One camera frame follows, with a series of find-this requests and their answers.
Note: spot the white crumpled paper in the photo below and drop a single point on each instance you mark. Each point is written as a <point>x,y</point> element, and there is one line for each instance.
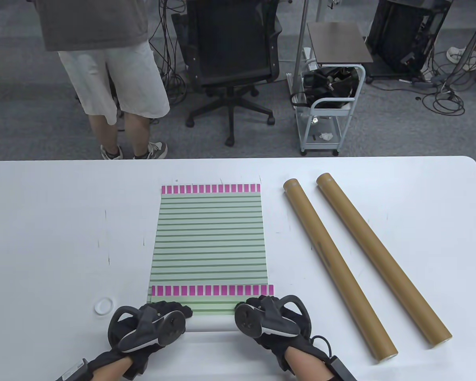
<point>326,137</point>

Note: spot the black grey hand controller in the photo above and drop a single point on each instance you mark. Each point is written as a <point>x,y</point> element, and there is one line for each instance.
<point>142,337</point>
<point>273,323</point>

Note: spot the black mesh office chair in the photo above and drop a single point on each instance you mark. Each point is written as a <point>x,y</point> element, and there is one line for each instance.
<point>230,39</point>

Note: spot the black right wrist pack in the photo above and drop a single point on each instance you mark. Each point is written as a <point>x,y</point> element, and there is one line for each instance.
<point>341,369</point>

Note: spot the person's right hand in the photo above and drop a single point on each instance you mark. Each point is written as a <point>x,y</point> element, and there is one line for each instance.
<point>293,347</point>

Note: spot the small brown top side table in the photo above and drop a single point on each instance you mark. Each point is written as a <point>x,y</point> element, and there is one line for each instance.
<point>337,41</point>

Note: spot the black headset gear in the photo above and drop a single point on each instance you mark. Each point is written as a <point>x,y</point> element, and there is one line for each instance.
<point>325,85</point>

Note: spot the white plastic tube cap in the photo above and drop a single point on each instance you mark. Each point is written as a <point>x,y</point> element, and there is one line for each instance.
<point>103,306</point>

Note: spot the black computer rack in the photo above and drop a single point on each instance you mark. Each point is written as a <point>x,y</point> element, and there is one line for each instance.
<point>400,35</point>

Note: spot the brown cardboard mailing tube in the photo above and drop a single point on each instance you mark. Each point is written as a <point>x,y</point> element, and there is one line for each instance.
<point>333,262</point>
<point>380,254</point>

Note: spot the white metal utility cart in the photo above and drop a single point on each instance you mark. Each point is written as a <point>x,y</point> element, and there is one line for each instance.
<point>333,112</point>

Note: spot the person's left forearm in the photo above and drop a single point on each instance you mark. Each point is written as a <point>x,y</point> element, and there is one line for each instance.
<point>115,371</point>

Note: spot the silver metal pole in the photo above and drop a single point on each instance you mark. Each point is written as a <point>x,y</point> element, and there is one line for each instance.
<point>300,47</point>

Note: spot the person's left hand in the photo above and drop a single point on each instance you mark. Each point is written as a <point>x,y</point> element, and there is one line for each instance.
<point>170,308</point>

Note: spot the grey labelled left wrist pack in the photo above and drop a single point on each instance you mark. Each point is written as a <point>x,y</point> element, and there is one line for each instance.
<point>73,372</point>

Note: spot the person's right forearm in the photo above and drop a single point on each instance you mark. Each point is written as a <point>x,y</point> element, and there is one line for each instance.
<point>309,369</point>

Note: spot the green striped mouse pad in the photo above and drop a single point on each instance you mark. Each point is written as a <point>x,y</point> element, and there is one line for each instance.
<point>210,238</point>
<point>210,309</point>

